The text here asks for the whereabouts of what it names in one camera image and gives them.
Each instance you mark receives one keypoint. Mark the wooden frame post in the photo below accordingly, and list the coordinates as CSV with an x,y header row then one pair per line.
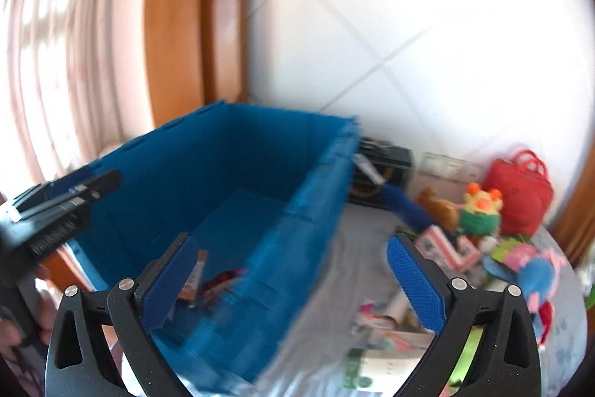
x,y
574,220

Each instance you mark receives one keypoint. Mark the pink blue plush toy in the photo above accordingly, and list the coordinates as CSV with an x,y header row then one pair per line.
x,y
539,278

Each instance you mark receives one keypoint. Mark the wooden door frame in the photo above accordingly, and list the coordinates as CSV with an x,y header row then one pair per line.
x,y
195,15

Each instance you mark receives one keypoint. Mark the red handbag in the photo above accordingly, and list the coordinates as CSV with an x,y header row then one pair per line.
x,y
518,192

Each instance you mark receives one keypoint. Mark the white wall socket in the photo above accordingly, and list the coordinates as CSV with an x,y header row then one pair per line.
x,y
448,167

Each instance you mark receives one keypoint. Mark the green orange plush toy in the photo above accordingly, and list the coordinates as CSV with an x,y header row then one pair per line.
x,y
481,211

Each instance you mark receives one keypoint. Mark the white plastic bag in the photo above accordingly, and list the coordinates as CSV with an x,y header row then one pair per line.
x,y
586,283

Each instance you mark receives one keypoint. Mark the grey cloth desktop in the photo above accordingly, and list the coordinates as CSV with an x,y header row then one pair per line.
x,y
362,248

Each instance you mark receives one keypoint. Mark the white flat box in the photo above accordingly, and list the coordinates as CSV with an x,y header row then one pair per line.
x,y
399,340

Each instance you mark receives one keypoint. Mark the green packet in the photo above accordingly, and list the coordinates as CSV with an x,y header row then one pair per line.
x,y
511,249

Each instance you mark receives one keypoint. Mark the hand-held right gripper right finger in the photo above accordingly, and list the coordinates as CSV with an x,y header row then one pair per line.
x,y
416,280

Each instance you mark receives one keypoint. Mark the black box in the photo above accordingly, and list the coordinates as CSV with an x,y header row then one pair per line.
x,y
386,173

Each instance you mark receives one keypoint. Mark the brown plush toy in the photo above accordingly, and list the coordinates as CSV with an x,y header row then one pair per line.
x,y
439,208

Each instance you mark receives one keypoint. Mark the pink white packet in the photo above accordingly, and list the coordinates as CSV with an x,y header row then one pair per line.
x,y
372,315

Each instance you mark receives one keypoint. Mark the pink sheer curtain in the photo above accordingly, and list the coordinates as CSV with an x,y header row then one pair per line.
x,y
69,53

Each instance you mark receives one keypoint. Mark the person's left hand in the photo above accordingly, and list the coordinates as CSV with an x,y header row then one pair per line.
x,y
46,313

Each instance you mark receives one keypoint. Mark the blue feather stick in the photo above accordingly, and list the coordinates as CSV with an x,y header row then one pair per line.
x,y
409,206

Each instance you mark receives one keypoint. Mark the orange packet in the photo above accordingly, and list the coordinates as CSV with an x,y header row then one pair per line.
x,y
193,280

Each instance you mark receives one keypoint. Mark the white tube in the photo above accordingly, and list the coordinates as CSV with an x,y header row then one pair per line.
x,y
397,308

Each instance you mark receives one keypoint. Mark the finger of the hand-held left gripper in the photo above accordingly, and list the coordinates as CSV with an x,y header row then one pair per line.
x,y
100,185

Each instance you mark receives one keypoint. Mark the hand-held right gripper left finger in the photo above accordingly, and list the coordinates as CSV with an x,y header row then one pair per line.
x,y
169,280

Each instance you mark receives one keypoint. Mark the pale rounded object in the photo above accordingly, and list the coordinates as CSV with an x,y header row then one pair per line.
x,y
110,149

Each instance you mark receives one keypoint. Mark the green white box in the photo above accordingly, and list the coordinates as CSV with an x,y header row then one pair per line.
x,y
376,371

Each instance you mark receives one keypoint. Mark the blue plastic crate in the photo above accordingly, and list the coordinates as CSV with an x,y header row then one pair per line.
x,y
260,155

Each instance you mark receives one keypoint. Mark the pink white box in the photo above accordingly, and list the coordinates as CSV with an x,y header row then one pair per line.
x,y
446,246

